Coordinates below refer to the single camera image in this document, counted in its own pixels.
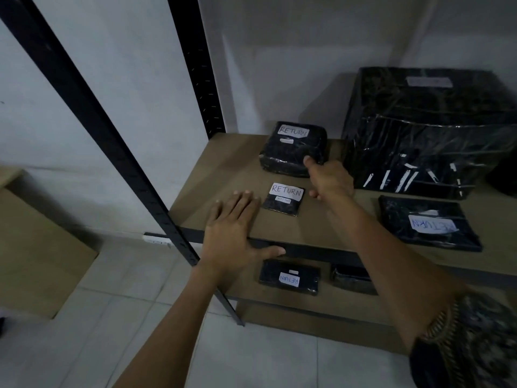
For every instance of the person's right hand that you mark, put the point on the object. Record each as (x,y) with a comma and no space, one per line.
(333,181)

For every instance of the long black labelled parcel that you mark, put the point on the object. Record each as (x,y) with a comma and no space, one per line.
(289,278)

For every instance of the person's left thumb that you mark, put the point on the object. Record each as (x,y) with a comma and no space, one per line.
(268,252)

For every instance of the person's right forearm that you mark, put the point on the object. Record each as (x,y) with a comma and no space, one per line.
(383,258)

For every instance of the white power strip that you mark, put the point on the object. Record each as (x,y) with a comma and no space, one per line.
(157,240)

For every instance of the black unlabelled wrapped parcel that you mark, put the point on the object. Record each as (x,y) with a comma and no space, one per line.
(353,280)

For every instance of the person's right thumb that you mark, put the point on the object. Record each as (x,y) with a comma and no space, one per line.
(316,195)

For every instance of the brown cardboard box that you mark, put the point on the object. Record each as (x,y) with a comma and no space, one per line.
(36,254)

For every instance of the person's left forearm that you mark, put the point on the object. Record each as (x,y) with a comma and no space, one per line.
(177,331)

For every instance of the thick black wrapped parcel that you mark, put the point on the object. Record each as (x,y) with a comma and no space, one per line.
(289,151)

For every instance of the wide flat black parcel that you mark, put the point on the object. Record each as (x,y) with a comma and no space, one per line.
(428,222)

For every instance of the person's left middle finger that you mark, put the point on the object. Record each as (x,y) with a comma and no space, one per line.
(244,202)

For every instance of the small black wrapped parcel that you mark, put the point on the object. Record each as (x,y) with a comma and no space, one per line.
(282,202)

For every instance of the dark patterned sleeve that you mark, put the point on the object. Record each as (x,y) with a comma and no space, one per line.
(472,343)

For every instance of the large black wrapped box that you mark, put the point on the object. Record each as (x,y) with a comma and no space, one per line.
(428,133)

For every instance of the person's left little finger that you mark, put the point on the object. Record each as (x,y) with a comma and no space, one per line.
(217,212)

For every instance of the person's left hand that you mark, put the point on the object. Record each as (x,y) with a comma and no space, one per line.
(228,238)

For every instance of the black metal shelving rack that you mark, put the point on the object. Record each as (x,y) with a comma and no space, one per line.
(121,157)

